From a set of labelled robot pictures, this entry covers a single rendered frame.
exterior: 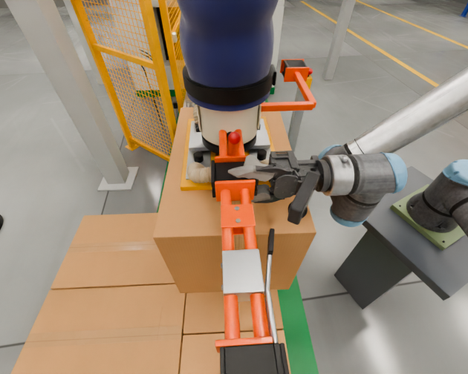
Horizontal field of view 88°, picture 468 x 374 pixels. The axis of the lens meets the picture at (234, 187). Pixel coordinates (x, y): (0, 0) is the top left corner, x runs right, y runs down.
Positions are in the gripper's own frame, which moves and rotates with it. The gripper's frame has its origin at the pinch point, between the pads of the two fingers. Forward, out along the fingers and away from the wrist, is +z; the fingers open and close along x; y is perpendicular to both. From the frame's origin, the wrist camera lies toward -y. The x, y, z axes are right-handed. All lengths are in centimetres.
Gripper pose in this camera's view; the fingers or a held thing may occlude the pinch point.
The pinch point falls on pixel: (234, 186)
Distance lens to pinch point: 51.3
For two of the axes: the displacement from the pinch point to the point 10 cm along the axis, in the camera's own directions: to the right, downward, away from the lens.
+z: -10.0, 0.5, -0.3
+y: -0.6, -7.3, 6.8
